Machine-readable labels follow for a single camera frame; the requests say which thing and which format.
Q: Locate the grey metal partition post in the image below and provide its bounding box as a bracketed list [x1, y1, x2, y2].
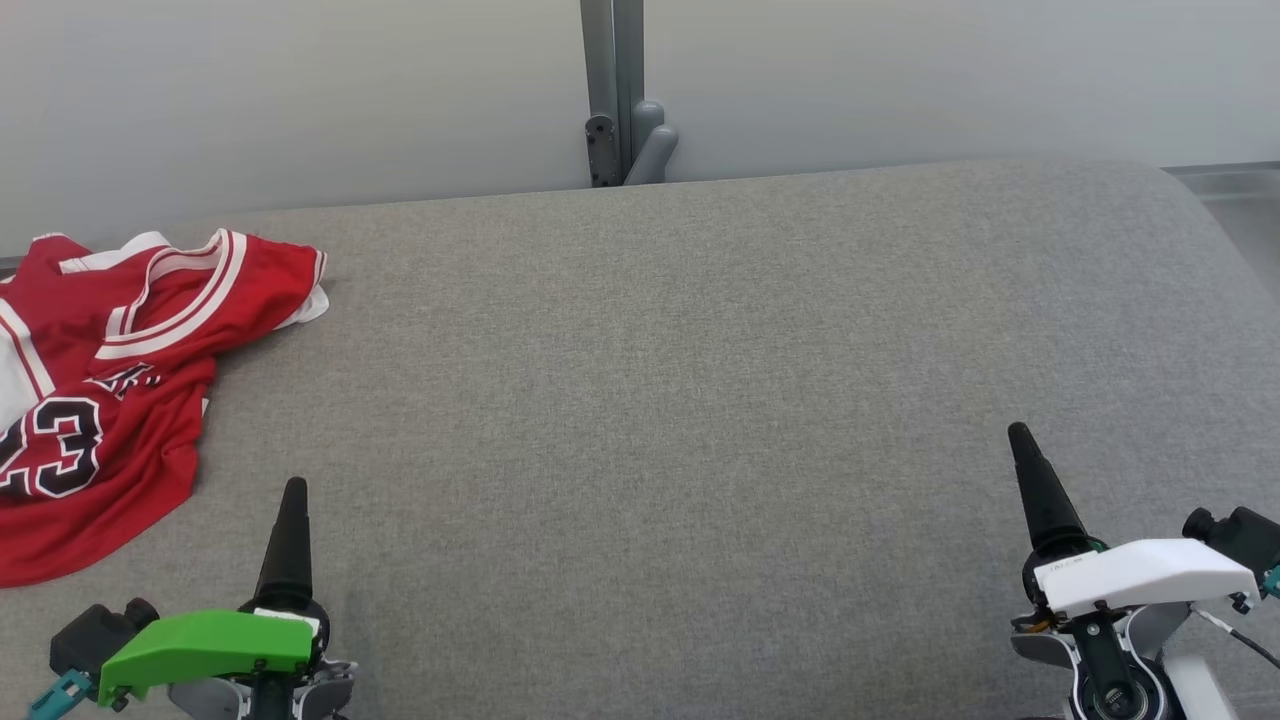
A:
[580, 0, 681, 189]

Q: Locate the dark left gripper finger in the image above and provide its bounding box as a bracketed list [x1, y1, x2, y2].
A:
[255, 478, 314, 611]

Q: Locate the grey partition base rail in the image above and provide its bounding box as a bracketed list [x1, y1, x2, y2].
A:
[1160, 158, 1280, 183]

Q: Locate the cable with teal plug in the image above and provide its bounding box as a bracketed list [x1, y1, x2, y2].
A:
[1195, 565, 1280, 669]
[28, 670, 96, 720]

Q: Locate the red Bulls basketball jersey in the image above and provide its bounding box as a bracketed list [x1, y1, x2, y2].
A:
[0, 228, 331, 589]

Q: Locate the left cable with teal plug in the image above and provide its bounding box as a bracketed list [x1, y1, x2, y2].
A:
[28, 670, 96, 720]

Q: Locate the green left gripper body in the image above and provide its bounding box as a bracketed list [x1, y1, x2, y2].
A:
[98, 597, 333, 706]

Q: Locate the right cable with teal plug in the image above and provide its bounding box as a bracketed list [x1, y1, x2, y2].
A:
[1195, 565, 1280, 669]

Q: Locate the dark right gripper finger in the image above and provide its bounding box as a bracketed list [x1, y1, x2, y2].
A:
[1008, 423, 1087, 553]

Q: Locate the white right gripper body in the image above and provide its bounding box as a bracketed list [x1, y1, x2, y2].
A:
[1022, 535, 1259, 615]

